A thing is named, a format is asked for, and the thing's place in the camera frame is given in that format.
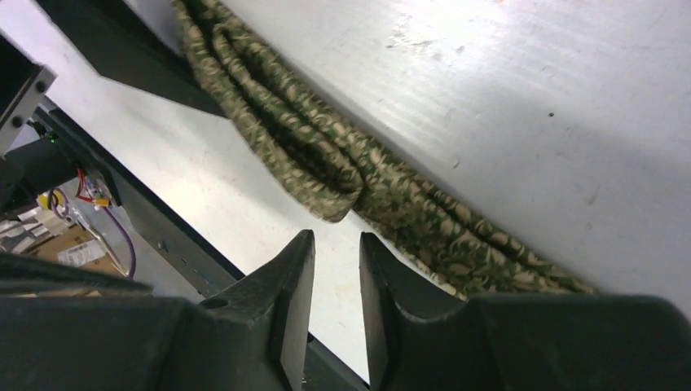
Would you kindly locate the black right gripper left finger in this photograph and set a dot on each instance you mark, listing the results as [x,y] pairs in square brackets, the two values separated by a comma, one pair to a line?
[64,328]

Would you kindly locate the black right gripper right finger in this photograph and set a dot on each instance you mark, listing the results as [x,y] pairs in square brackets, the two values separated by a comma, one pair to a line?
[418,337]

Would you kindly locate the olive floral patterned tie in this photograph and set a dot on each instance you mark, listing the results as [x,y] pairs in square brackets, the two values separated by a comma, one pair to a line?
[332,167]

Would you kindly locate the cardboard box under table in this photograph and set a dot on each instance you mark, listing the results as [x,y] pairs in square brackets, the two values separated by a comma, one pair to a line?
[78,248]

